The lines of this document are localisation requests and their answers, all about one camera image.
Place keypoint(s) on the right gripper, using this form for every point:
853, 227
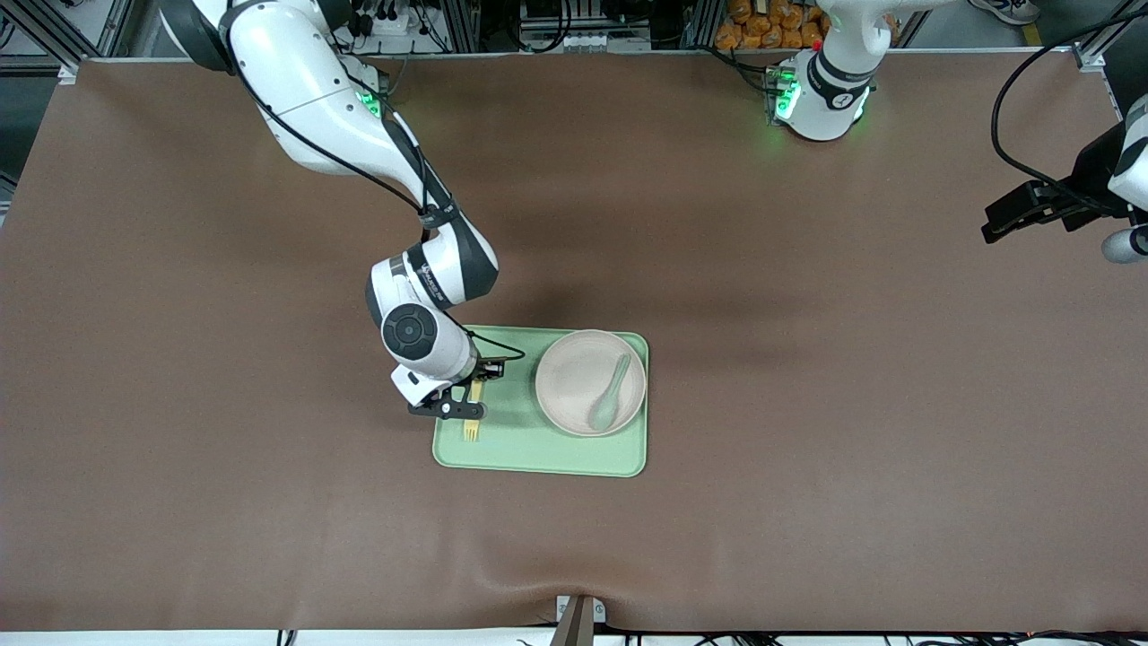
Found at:
485, 369

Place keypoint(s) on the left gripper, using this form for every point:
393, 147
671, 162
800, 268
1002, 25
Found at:
1089, 175

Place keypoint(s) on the yellow plastic fork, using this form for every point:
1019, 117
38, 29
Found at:
472, 431

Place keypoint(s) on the round off-white plate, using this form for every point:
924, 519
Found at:
574, 377

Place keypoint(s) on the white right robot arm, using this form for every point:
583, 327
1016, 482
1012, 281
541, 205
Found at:
305, 99

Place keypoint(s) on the light green rectangular tray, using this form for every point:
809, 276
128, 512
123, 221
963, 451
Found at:
511, 449

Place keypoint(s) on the pale green plastic spoon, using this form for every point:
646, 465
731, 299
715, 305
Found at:
604, 414

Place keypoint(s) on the grey sports shoe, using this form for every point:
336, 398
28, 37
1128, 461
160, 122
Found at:
1009, 9

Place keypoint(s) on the brown table cover mat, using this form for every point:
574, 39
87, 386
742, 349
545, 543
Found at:
269, 538

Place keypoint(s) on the bag of orange items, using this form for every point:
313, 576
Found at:
762, 31

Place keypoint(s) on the white power strip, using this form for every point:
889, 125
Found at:
395, 25

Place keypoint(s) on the white connector strip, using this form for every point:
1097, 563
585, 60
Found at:
583, 40

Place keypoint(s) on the aluminium frame profile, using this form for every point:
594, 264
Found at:
67, 40
1090, 56

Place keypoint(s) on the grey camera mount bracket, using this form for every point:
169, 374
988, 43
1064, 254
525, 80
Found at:
578, 628

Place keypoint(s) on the aluminium frame post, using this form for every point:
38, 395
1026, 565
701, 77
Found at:
462, 22
700, 22

